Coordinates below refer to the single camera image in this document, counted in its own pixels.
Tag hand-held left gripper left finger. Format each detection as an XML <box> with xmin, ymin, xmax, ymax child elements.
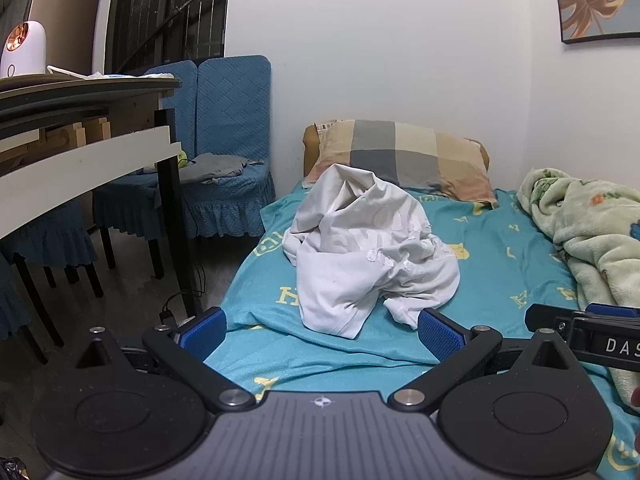
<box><xmin>75</xmin><ymin>306</ymin><xmax>256</xmax><ymax>415</ymax></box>

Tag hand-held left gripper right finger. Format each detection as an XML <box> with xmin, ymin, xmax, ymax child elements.
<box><xmin>392</xmin><ymin>307</ymin><xmax>571</xmax><ymax>415</ymax></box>

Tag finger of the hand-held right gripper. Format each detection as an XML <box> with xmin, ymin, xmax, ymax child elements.
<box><xmin>525</xmin><ymin>303</ymin><xmax>581</xmax><ymax>334</ymax></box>
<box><xmin>585</xmin><ymin>303</ymin><xmax>640</xmax><ymax>319</ymax></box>

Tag white t-shirt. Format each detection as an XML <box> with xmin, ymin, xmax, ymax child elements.
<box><xmin>281</xmin><ymin>163</ymin><xmax>461</xmax><ymax>339</ymax></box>

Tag person's right hand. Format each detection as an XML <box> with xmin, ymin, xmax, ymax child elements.
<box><xmin>631</xmin><ymin>385</ymin><xmax>640</xmax><ymax>457</ymax></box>

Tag teal printed bed sheet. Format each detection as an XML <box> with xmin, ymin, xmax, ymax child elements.
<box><xmin>197</xmin><ymin>180</ymin><xmax>640</xmax><ymax>480</ymax></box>

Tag green fleece blanket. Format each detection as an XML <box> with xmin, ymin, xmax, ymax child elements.
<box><xmin>516</xmin><ymin>166</ymin><xmax>640</xmax><ymax>406</ymax></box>

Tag grey cloth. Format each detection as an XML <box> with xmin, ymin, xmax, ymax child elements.
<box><xmin>179</xmin><ymin>152</ymin><xmax>265</xmax><ymax>184</ymax></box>

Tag plaid pillow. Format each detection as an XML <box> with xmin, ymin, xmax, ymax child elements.
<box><xmin>303</xmin><ymin>119</ymin><xmax>499</xmax><ymax>209</ymax></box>

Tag table with black legs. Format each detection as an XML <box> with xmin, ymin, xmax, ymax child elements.
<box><xmin>0</xmin><ymin>76</ymin><xmax>203</xmax><ymax>318</ymax></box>

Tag black plastic bag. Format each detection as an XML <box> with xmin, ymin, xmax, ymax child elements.
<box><xmin>0</xmin><ymin>457</ymin><xmax>29</xmax><ymax>480</ymax></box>

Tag white papers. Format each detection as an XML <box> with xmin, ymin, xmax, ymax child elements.
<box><xmin>46</xmin><ymin>64</ymin><xmax>174</xmax><ymax>81</ymax></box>

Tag dark window grille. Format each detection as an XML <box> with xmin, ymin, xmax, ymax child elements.
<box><xmin>104</xmin><ymin>0</ymin><xmax>232</xmax><ymax>74</ymax></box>

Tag white humidifier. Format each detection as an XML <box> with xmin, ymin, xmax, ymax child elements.
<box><xmin>0</xmin><ymin>20</ymin><xmax>47</xmax><ymax>79</ymax></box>

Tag beige refrigerator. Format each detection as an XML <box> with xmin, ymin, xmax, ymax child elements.
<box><xmin>15</xmin><ymin>0</ymin><xmax>105</xmax><ymax>75</ymax></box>

